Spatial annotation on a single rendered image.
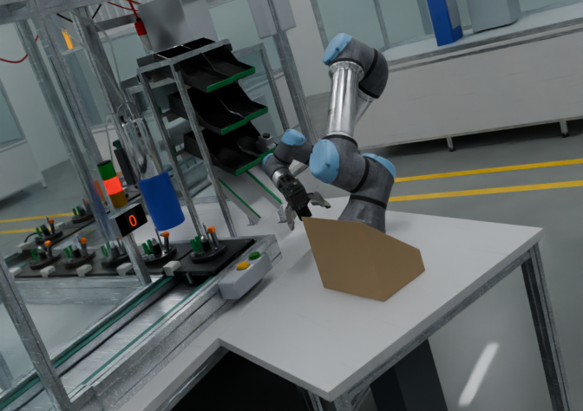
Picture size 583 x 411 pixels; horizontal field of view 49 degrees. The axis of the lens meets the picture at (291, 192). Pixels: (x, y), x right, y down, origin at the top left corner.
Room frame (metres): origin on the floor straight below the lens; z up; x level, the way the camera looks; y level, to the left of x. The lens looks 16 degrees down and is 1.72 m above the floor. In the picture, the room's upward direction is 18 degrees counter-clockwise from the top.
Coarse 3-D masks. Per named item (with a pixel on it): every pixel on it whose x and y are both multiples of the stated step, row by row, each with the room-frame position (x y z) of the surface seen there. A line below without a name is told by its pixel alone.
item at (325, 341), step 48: (432, 240) 1.95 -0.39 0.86; (480, 240) 1.84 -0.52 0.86; (528, 240) 1.75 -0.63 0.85; (288, 288) 1.94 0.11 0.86; (432, 288) 1.64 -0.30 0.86; (240, 336) 1.71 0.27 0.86; (288, 336) 1.63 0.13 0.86; (336, 336) 1.54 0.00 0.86; (384, 336) 1.47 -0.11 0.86; (336, 384) 1.33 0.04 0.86
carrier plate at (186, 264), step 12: (228, 240) 2.27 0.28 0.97; (240, 240) 2.23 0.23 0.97; (252, 240) 2.20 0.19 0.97; (228, 252) 2.14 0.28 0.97; (180, 264) 2.18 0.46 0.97; (192, 264) 2.14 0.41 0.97; (204, 264) 2.10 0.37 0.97; (216, 264) 2.06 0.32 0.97; (228, 264) 2.07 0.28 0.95; (168, 276) 2.15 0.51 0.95
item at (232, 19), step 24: (240, 0) 8.30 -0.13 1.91; (216, 24) 7.82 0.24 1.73; (240, 24) 8.18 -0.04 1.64; (120, 48) 8.32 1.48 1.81; (144, 48) 8.07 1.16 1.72; (240, 48) 8.06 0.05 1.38; (72, 72) 8.96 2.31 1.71; (120, 72) 8.41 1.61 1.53; (96, 96) 8.78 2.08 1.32; (96, 120) 8.90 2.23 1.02
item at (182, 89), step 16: (208, 48) 2.53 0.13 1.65; (144, 80) 2.46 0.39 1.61; (176, 80) 2.36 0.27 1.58; (240, 80) 2.63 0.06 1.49; (192, 112) 2.36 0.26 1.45; (160, 128) 2.46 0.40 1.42; (256, 128) 2.63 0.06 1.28; (176, 160) 2.47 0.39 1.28; (208, 160) 2.36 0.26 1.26; (176, 176) 2.47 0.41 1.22; (192, 208) 2.46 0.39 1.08; (224, 208) 2.36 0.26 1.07
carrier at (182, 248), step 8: (152, 240) 2.33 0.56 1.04; (160, 240) 2.40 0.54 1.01; (144, 248) 2.35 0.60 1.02; (152, 248) 2.37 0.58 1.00; (160, 248) 2.34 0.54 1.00; (176, 248) 2.34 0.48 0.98; (184, 248) 2.35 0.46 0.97; (192, 248) 2.32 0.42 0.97; (144, 256) 2.30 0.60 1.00; (152, 256) 2.28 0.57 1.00; (160, 256) 2.29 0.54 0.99; (168, 256) 2.28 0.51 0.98; (176, 256) 2.29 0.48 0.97; (184, 256) 2.27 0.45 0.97; (152, 264) 2.27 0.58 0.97; (160, 264) 2.25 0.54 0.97; (152, 272) 2.20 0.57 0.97; (160, 272) 2.17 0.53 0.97
